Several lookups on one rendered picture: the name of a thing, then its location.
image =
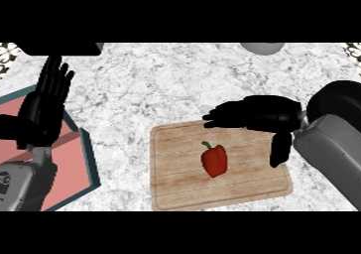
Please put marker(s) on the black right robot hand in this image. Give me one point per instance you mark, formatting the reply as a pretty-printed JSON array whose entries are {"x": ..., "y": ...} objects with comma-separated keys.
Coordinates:
[{"x": 261, "y": 112}]

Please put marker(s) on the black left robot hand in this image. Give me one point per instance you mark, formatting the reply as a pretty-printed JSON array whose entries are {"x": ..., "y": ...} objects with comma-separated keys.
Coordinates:
[{"x": 43, "y": 109}]

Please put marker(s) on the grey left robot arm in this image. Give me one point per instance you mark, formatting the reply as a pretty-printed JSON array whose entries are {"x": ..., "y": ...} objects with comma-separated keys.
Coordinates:
[{"x": 16, "y": 185}]

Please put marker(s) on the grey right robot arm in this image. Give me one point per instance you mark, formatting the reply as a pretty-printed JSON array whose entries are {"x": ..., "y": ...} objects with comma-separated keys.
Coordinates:
[{"x": 334, "y": 155}]

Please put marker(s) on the red bell pepper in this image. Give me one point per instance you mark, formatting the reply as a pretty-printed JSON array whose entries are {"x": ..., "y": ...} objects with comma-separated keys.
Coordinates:
[{"x": 214, "y": 162}]

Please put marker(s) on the wooden cutting board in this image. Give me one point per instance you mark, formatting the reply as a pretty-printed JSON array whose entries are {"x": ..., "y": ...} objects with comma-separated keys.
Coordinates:
[{"x": 177, "y": 172}]

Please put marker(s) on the pink placemat with teal border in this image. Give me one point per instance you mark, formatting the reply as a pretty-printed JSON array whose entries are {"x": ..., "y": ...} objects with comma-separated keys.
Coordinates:
[{"x": 71, "y": 155}]

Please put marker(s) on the grey bowl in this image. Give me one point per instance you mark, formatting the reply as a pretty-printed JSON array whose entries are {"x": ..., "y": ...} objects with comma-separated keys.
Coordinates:
[{"x": 261, "y": 47}]

